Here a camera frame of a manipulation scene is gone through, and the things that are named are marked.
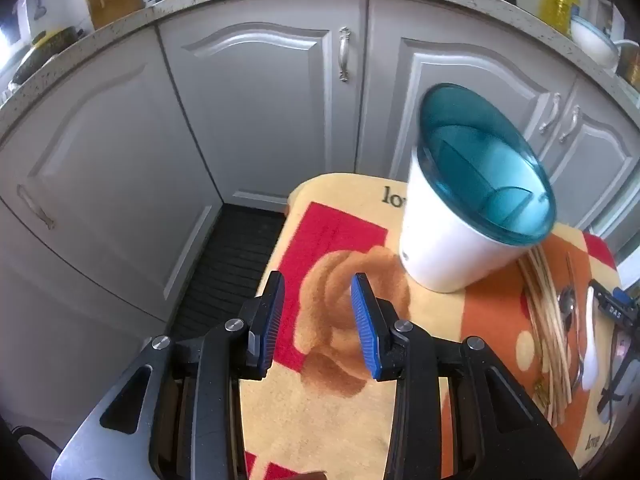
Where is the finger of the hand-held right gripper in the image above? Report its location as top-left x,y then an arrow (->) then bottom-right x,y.
597,324 -> 640,425
590,280 -> 640,323

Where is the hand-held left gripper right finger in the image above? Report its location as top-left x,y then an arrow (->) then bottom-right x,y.
350,272 -> 581,480

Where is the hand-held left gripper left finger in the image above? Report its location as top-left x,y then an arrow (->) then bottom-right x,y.
50,270 -> 287,480

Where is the white ceramic spoon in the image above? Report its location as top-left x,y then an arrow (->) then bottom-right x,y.
580,285 -> 601,392

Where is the metal spoon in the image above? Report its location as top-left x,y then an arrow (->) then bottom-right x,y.
556,252 -> 586,396

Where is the bundle of wooden chopsticks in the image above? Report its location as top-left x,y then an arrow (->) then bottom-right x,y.
517,245 -> 573,428

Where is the white utensil holder teal rim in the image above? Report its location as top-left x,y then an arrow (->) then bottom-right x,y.
400,82 -> 558,293

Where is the black ribbed floor mat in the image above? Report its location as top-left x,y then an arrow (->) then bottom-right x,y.
170,202 -> 287,346

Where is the printed fleece blanket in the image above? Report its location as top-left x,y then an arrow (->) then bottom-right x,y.
240,172 -> 623,480

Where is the grey cabinet door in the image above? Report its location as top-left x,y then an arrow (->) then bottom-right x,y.
0,25 -> 225,322
0,197 -> 173,436
156,0 -> 370,211
530,77 -> 640,233
354,0 -> 580,196

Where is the white bowl blue rim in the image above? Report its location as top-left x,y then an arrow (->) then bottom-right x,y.
570,15 -> 622,72

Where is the yellow cooking oil bottle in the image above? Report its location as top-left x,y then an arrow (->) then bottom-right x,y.
537,0 -> 581,37

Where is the metal cabinet handle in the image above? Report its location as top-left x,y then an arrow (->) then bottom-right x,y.
539,92 -> 561,135
559,105 -> 581,143
16,184 -> 57,231
337,26 -> 352,83

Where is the black cable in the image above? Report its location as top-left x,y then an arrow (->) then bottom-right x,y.
10,425 -> 62,457

